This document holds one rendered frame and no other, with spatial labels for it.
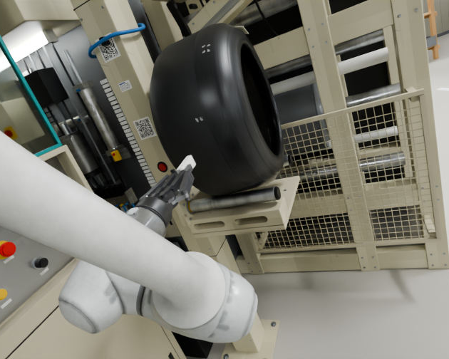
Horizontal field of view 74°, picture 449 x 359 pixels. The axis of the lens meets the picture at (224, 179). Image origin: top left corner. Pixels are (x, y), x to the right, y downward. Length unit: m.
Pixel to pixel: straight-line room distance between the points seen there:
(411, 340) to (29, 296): 1.50
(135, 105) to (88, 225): 0.90
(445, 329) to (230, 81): 1.40
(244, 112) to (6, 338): 0.88
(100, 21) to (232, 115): 0.58
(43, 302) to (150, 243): 0.82
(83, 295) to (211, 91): 0.56
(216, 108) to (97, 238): 0.59
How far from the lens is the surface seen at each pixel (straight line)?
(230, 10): 1.37
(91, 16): 1.20
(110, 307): 0.49
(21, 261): 1.12
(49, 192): 0.27
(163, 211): 0.60
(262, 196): 0.99
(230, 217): 1.05
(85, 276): 0.50
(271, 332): 1.78
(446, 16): 10.87
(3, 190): 0.26
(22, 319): 1.09
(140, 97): 1.14
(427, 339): 1.70
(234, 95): 0.83
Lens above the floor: 1.33
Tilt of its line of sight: 20 degrees down
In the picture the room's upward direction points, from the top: 21 degrees counter-clockwise
